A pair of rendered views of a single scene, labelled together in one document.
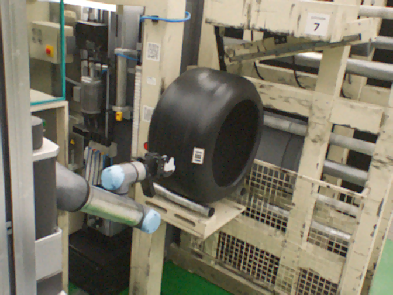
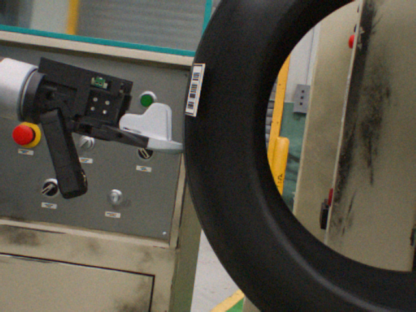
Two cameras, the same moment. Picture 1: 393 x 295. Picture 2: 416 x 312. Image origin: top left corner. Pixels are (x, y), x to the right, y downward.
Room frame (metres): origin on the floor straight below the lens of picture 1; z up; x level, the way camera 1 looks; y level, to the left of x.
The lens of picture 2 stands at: (1.05, -0.93, 1.17)
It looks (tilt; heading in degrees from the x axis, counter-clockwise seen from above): 3 degrees down; 63
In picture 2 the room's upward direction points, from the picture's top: 8 degrees clockwise
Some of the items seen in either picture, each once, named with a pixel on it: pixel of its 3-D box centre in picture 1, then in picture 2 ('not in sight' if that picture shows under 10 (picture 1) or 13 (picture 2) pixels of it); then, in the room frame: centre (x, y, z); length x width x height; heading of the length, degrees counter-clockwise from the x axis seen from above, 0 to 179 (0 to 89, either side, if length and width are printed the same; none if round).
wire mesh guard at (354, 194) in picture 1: (263, 226); not in sight; (1.95, -0.42, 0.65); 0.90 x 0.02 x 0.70; 56
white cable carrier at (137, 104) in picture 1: (140, 115); not in sight; (1.95, 0.26, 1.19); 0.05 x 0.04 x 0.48; 146
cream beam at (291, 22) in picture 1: (276, 15); not in sight; (1.98, -0.32, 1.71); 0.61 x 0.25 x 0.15; 56
